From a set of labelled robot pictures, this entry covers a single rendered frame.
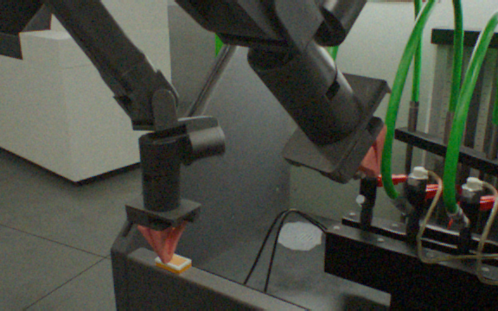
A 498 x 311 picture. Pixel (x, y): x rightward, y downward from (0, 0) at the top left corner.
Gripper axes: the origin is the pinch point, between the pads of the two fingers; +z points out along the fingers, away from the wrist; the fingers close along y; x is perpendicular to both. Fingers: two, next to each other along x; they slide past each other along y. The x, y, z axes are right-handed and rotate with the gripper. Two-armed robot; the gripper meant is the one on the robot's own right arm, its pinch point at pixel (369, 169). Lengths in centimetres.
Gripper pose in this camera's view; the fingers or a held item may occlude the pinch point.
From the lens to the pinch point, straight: 57.4
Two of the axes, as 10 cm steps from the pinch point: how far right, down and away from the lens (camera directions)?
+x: -6.6, -2.5, 7.1
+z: 5.2, 5.3, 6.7
